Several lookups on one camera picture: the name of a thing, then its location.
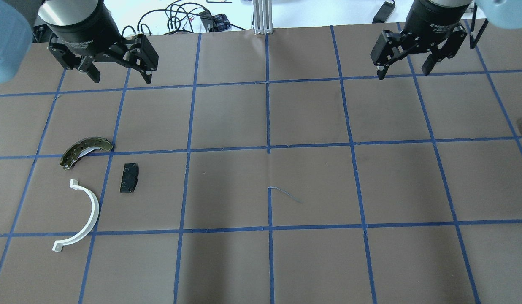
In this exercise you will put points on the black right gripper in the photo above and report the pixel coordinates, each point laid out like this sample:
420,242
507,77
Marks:
433,23

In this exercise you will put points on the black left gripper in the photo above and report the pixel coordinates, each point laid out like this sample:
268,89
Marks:
84,29

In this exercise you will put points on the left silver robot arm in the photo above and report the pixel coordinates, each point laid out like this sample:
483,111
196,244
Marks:
17,18

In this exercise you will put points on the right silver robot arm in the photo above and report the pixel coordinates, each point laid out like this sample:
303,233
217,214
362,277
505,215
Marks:
505,14

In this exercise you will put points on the black power adapter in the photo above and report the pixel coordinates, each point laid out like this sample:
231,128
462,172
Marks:
384,12

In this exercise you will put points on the olive metal brake shoe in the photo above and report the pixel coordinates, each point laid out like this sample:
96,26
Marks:
82,148

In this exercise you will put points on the black brake pad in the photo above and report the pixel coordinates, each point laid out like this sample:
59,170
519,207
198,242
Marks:
129,178

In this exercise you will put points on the aluminium frame post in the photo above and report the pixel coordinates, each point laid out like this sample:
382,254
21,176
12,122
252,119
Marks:
262,21

